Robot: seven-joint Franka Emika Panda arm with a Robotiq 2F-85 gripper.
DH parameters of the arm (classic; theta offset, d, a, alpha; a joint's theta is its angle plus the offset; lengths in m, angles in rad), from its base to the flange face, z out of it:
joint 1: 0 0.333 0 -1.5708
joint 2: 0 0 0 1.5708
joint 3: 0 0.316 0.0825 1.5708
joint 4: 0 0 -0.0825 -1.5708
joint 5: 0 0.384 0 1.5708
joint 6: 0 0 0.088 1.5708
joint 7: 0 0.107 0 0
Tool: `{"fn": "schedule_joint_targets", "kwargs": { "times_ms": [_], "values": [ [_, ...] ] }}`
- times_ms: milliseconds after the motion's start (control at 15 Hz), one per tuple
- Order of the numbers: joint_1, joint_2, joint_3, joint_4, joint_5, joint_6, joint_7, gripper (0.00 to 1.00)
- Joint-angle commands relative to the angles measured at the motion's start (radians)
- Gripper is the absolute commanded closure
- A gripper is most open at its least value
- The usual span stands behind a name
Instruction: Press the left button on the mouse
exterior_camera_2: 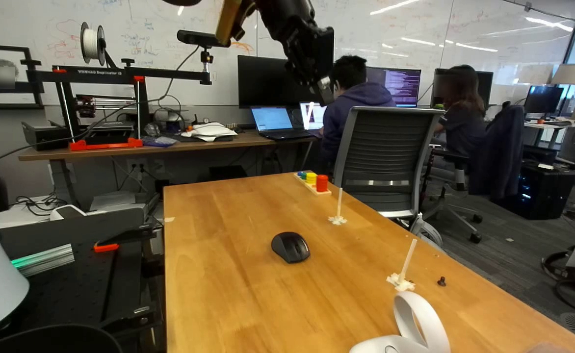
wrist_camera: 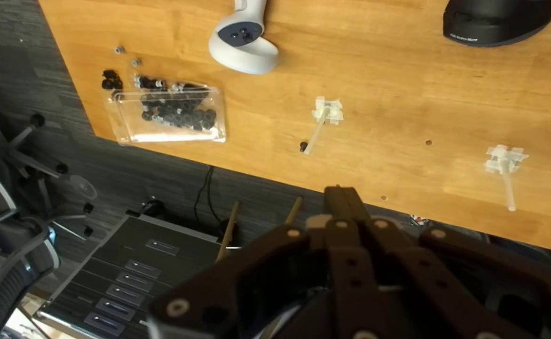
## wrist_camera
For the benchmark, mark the white plastic peg stand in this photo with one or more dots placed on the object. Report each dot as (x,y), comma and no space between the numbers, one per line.
(326,111)
(503,160)

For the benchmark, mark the loose black screws cluster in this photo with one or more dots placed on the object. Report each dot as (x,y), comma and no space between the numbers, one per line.
(112,79)

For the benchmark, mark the black computer mouse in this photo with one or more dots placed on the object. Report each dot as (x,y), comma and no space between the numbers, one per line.
(493,19)

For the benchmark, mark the thin wooden stick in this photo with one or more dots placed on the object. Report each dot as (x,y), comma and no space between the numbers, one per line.
(228,230)
(294,209)

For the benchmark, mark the white VR controller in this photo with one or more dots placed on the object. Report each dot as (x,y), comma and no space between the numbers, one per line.
(239,30)

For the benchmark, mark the small black screw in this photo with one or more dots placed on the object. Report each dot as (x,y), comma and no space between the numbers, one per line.
(303,145)

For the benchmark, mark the clear bag of black screws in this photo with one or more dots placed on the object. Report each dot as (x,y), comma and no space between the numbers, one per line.
(168,124)

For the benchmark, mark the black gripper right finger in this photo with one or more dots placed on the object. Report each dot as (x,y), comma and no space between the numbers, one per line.
(450,283)

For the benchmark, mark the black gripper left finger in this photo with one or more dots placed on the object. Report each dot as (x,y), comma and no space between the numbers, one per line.
(275,275)

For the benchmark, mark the grey mesh office chair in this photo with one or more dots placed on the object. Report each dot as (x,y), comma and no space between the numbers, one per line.
(12,251)

